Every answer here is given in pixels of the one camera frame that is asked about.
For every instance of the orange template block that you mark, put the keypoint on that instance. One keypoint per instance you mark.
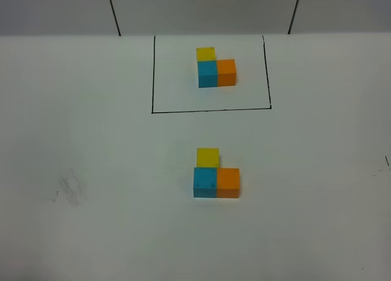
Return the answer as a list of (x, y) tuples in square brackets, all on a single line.
[(226, 72)]

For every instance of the yellow template block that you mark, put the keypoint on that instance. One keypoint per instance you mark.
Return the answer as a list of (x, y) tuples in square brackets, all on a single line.
[(205, 54)]

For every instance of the blue template block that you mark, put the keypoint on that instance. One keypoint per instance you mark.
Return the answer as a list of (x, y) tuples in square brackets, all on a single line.
[(207, 73)]

